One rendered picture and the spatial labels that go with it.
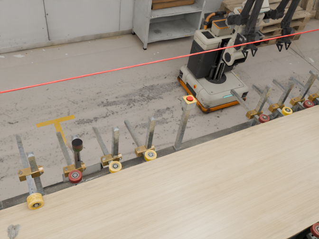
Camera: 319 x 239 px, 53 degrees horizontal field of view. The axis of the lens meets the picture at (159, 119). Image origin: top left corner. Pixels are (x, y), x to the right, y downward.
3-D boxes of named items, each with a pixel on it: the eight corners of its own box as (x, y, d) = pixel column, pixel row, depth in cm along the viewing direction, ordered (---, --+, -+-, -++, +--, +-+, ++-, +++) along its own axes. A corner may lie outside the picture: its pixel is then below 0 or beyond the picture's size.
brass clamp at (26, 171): (18, 174, 187) (16, 169, 183) (42, 167, 192) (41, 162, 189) (20, 182, 183) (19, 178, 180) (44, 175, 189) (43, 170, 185)
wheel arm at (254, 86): (250, 87, 290) (252, 84, 287) (253, 87, 292) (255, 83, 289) (283, 120, 265) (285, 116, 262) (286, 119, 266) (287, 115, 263)
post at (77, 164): (76, 180, 216) (70, 134, 182) (80, 179, 217) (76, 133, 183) (77, 185, 214) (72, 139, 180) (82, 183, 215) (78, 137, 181)
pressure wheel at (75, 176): (68, 181, 202) (66, 171, 193) (80, 177, 205) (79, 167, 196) (71, 192, 197) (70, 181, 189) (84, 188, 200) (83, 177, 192)
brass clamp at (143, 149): (134, 151, 226) (134, 147, 222) (151, 146, 231) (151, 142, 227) (137, 158, 222) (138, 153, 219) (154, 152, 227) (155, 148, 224)
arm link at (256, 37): (252, 26, 284) (244, 27, 280) (261, 27, 274) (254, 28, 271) (252, 40, 288) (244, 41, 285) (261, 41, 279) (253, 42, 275)
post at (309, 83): (288, 112, 296) (313, 71, 261) (291, 111, 297) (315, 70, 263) (291, 115, 294) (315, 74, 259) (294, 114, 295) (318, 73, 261)
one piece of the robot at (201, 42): (183, 74, 395) (197, 13, 336) (219, 66, 417) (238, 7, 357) (197, 91, 376) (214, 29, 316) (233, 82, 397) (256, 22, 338)
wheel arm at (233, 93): (229, 93, 280) (230, 89, 277) (232, 92, 281) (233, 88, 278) (260, 127, 255) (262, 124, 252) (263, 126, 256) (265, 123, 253)
